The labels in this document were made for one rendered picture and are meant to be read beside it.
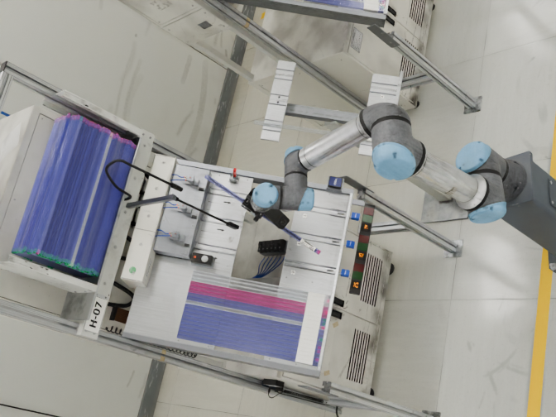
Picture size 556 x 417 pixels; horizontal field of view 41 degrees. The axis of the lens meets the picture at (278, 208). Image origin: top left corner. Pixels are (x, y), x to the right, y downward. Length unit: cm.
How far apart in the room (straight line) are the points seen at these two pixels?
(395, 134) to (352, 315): 129
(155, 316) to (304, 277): 55
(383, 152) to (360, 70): 147
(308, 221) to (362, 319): 68
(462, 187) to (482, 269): 99
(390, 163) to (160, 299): 107
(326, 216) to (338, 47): 95
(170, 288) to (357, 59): 139
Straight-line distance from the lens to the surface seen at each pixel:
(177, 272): 275
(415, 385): 327
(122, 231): 270
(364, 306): 329
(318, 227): 275
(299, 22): 376
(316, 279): 270
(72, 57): 448
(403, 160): 208
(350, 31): 347
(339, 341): 317
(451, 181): 226
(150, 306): 274
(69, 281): 255
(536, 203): 261
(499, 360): 308
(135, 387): 450
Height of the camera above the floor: 260
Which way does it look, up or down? 38 degrees down
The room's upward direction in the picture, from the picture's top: 63 degrees counter-clockwise
